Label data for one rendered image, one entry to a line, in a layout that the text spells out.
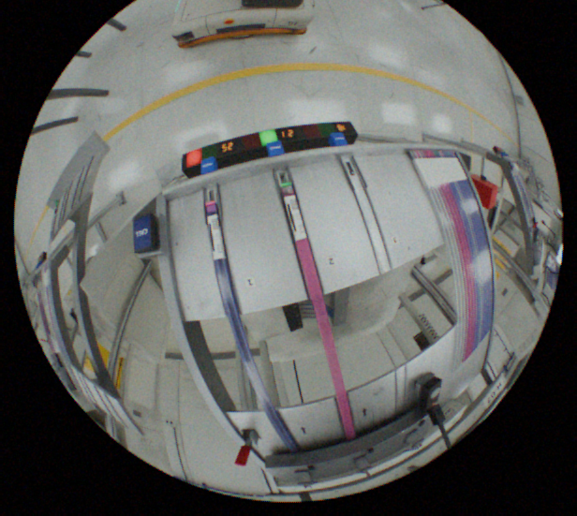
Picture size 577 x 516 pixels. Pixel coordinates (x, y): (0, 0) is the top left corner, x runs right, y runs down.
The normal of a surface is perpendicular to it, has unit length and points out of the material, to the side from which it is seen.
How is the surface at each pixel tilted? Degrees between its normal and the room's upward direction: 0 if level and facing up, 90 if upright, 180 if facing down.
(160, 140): 0
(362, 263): 44
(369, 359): 90
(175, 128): 0
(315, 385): 90
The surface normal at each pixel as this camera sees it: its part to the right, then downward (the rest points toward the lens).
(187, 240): 0.03, -0.25
